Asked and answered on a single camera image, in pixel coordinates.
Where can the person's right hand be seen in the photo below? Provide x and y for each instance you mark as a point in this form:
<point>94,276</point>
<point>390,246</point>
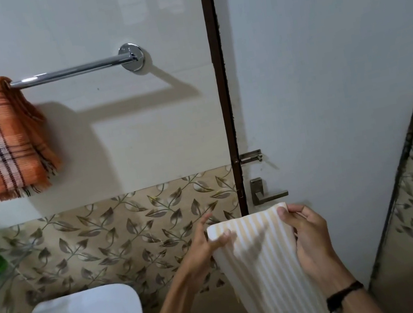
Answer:
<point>318,246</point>

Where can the person's left hand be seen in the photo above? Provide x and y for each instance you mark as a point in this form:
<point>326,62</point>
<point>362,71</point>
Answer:
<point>200,257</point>

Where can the person's left thumb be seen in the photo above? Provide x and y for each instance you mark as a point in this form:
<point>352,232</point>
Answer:
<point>222,239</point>

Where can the person's right thumb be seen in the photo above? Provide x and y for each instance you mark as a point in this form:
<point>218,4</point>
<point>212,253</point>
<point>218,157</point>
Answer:
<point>290,211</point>

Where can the white beige striped towel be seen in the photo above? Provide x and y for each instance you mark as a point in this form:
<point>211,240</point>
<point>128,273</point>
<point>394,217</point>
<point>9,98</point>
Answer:
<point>265,263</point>

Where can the person's right forearm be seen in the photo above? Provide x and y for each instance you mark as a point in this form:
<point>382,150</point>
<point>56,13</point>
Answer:
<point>356,305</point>

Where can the metal door latch bolt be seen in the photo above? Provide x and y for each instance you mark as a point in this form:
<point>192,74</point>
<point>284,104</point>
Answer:
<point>250,156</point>

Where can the black wrist band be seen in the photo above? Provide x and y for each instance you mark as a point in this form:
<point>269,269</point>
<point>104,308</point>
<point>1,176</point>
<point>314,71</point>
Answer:
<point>344,292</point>

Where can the white door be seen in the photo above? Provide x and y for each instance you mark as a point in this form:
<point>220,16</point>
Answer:
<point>313,63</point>

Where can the clear glass shelf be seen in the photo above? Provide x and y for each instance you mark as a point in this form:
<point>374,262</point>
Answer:
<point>10,272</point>

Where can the chrome towel bar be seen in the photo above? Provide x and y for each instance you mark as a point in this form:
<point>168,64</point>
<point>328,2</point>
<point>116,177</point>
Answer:
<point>75,70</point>

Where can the dark brown door frame strip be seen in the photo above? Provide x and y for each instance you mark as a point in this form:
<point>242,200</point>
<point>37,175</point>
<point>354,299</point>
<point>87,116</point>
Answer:
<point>221,80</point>

